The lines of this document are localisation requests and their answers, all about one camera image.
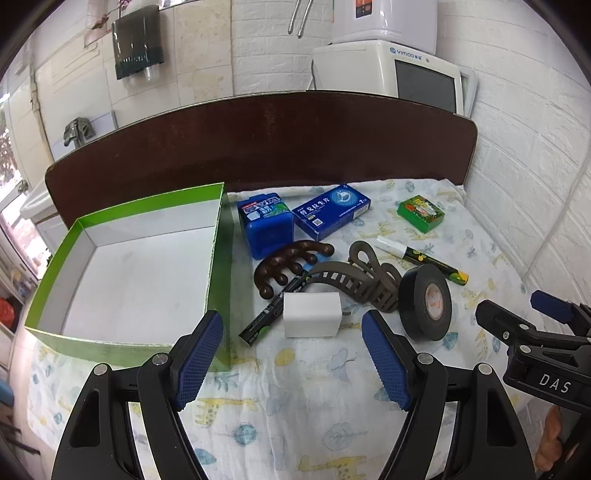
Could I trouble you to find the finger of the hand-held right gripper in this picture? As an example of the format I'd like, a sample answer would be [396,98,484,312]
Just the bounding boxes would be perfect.
[475,299,591,365]
[530,290,591,335]

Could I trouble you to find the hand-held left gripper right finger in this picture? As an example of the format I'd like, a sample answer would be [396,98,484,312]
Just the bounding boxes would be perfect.
[361,310,539,480]

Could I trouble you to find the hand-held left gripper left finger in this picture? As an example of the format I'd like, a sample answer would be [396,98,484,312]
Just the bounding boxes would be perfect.
[51,310,225,480]

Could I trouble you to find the black tape roll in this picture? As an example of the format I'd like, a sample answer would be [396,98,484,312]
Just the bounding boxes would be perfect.
[398,264,453,342]

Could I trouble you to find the grey-brown hair claw clip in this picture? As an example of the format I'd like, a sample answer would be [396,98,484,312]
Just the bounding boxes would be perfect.
[302,240,402,315]

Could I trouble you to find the blue-capped black marker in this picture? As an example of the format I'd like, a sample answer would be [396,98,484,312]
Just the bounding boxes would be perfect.
[239,261,342,347]

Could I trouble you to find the white charger adapter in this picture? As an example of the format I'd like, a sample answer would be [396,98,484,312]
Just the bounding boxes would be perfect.
[283,292,343,339]

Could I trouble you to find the white-capped black marker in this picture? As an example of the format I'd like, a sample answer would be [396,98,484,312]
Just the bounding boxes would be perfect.
[375,234,470,286]

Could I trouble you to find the green cardboard box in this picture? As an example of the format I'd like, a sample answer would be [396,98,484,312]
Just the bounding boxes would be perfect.
[24,182,233,373]

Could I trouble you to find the small green box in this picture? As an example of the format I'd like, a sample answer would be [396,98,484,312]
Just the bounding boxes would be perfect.
[397,194,447,233]

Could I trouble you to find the brown wooden massager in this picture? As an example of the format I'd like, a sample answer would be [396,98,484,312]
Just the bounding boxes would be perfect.
[253,240,335,300]

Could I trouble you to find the blue plastic container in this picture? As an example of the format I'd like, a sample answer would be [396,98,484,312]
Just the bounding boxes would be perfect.
[237,194,295,260]

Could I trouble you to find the blue medicine box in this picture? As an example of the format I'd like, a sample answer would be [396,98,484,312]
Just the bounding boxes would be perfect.
[292,184,371,241]

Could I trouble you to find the person's right hand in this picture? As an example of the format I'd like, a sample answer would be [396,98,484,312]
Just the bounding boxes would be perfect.
[540,410,579,472]

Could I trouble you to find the giraffe printed blanket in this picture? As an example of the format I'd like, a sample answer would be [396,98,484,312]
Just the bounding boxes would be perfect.
[28,178,541,480]

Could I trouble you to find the red bag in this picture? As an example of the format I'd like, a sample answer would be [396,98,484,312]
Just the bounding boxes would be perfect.
[0,298,18,331]

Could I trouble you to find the storage shelf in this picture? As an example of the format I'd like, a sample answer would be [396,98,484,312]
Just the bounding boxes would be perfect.
[0,222,42,367]

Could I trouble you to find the dark brown wooden headboard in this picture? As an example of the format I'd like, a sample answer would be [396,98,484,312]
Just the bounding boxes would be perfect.
[45,91,478,227]

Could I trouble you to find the white sink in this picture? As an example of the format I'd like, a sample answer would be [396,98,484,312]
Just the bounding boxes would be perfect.
[18,180,61,222]

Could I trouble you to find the metal faucet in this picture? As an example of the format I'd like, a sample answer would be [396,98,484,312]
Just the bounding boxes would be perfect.
[63,117,96,147]

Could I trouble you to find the white appliance with screen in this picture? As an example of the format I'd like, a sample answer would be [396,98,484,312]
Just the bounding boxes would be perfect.
[310,40,478,116]

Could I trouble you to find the white water ioniser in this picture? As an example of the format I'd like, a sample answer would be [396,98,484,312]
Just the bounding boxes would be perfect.
[330,0,438,54]

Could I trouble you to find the dark wall cup dispenser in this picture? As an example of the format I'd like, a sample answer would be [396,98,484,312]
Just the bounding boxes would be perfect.
[111,4,165,83]

